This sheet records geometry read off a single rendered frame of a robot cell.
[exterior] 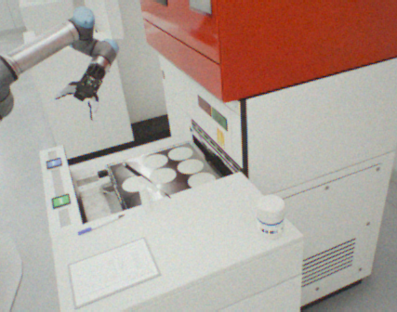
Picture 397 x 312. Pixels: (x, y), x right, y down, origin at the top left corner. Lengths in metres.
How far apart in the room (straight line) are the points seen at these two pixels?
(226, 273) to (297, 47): 0.68
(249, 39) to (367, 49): 0.45
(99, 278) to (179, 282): 0.20
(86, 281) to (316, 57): 0.92
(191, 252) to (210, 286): 0.10
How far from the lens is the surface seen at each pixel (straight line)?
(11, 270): 1.38
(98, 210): 1.37
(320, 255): 1.83
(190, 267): 0.99
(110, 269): 1.03
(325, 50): 1.30
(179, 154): 1.54
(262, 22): 1.14
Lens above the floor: 1.70
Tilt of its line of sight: 32 degrees down
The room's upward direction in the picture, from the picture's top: 6 degrees counter-clockwise
